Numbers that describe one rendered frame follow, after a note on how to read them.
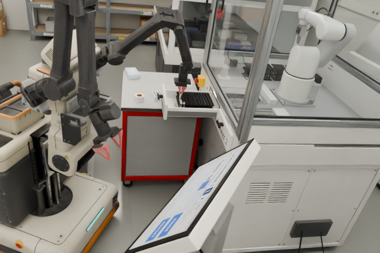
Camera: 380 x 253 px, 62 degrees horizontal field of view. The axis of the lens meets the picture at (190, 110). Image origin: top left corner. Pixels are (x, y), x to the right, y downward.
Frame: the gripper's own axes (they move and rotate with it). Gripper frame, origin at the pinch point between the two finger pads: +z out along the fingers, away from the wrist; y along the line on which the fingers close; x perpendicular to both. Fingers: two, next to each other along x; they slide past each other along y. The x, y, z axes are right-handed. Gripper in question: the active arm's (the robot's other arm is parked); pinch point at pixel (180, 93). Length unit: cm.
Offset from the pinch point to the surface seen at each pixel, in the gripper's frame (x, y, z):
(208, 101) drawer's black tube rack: -0.6, -18.8, 4.9
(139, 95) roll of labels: -24.1, 25.1, 17.4
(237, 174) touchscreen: 101, -5, -27
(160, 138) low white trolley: -13.0, 7.7, 45.6
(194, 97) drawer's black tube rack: -4.1, -10.3, 5.0
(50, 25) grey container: -354, 170, 85
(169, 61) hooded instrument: -83, 0, 15
